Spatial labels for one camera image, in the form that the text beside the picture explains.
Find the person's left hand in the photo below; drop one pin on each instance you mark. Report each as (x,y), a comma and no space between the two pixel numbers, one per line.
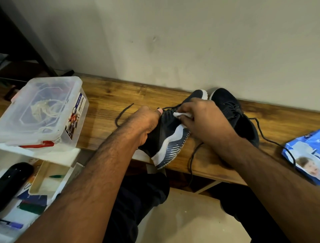
(143,122)

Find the person's right hand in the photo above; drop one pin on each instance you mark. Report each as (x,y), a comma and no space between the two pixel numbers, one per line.
(208,122)

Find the person's right thumb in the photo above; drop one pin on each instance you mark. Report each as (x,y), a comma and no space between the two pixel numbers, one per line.
(185,122)

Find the person's left thumb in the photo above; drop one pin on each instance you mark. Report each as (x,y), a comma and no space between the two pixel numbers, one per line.
(158,112)

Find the white wipe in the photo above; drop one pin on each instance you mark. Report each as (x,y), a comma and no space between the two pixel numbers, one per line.
(182,115)

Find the navy sneaker with white stripe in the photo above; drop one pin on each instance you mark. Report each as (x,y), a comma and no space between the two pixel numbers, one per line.
(172,140)

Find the person's left forearm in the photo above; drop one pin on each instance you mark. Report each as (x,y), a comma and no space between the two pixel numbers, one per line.
(82,185)

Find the person's right forearm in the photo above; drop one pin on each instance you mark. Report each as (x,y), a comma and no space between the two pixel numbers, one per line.
(272,180)

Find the dark shoelace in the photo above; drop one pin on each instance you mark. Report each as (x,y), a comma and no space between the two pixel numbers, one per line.
(121,114)
(268,140)
(192,159)

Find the plain navy sneaker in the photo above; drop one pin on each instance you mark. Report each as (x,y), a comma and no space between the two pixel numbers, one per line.
(232,110)

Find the person's left leg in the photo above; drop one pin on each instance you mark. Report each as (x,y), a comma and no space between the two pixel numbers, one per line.
(136,205)

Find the person's leg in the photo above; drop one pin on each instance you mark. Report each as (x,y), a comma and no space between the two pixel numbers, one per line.
(136,205)
(250,212)

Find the white side shelf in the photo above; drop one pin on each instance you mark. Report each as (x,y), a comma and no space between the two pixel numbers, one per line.
(62,156)

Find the person's right leg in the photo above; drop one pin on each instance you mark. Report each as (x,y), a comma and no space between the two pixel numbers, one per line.
(250,212)

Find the clear plastic storage box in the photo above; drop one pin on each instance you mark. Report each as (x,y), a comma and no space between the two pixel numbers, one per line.
(42,110)

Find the green pen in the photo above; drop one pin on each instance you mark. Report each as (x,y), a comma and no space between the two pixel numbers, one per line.
(57,176)

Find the red box latch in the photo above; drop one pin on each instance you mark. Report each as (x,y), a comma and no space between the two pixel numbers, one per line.
(40,144)

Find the blue wet wipes packet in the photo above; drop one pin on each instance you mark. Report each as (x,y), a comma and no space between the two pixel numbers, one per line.
(306,155)

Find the white open tray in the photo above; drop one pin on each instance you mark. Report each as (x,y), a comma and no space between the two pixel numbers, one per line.
(42,184)

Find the dark wooden furniture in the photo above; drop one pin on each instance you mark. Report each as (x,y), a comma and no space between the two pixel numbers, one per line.
(17,42)

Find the black oblong case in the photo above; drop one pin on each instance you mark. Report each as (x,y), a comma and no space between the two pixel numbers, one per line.
(12,180)

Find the purple marker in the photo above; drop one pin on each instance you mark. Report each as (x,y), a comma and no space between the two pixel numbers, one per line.
(13,224)

